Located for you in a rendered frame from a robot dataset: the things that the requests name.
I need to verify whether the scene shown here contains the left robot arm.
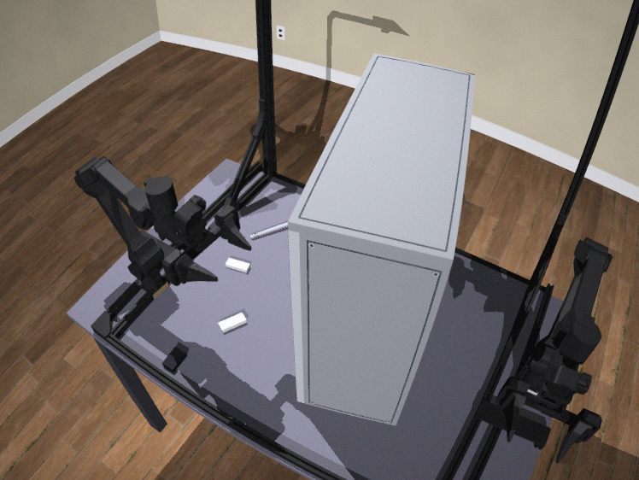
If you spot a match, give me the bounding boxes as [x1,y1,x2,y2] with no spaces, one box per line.
[518,237,613,404]

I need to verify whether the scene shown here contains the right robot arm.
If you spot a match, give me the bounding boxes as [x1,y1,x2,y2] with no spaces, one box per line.
[74,156,207,296]

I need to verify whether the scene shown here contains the light grey panel with holes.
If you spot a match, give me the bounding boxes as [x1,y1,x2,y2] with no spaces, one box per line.
[288,231,304,403]

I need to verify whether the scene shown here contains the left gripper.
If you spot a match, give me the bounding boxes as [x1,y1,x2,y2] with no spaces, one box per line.
[495,377,602,464]

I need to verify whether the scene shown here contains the light grey metal rod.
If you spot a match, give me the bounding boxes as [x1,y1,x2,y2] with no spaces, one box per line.
[251,222,288,239]

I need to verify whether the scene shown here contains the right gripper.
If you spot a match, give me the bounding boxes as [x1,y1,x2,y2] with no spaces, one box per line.
[162,205,251,286]

